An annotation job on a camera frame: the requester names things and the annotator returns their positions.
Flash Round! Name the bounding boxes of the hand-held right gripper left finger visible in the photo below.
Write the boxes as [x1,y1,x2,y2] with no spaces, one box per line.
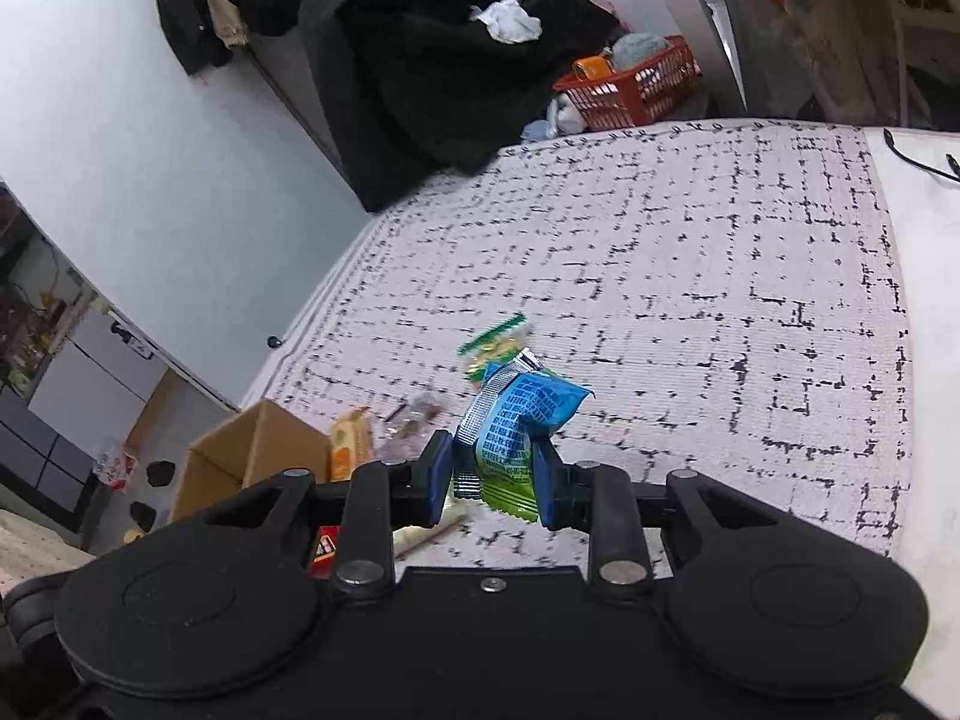
[172,431,455,601]

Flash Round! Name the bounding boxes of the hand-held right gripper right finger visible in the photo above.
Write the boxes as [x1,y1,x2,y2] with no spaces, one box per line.
[529,439,818,587]

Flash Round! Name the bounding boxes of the clear brown snack packet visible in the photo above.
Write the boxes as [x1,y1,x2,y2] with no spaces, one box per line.
[375,394,443,458]

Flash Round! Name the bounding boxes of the blue green snack packet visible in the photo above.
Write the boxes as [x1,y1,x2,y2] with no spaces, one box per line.
[452,349,595,522]

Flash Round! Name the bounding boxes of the orange rice cracker packet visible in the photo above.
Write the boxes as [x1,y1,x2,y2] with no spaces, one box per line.
[330,406,374,482]

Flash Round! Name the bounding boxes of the green yellow snack packet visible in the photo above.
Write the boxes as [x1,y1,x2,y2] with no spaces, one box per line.
[457,313,530,383]

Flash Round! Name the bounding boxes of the cardboard box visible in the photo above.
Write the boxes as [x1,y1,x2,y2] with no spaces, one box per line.
[171,399,335,522]

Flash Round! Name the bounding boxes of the red snack packet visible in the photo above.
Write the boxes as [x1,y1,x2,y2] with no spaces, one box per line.
[311,525,342,578]

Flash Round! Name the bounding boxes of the red white carton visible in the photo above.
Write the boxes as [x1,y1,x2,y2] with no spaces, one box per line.
[91,444,140,492]

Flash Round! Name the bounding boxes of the white cabinet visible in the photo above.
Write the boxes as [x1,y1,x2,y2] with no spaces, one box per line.
[30,307,170,451]

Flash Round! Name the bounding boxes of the printed bed blanket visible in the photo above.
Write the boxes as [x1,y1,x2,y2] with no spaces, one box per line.
[240,120,916,563]

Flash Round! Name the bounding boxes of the black coat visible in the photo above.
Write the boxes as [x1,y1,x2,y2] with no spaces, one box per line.
[300,0,623,212]

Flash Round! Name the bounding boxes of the red plastic basket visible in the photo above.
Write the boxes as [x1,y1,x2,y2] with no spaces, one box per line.
[553,36,706,130]

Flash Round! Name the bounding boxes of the grey blue cloth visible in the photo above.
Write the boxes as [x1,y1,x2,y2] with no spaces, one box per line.
[609,31,668,70]

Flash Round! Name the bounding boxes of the white cloth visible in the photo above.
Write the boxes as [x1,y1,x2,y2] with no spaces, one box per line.
[469,0,542,44]

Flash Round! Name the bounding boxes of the hanging dark clothes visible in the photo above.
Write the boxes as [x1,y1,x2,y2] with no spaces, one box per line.
[139,0,308,76]

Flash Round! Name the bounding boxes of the black cable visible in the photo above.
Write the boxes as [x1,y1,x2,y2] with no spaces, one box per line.
[883,129,960,185]

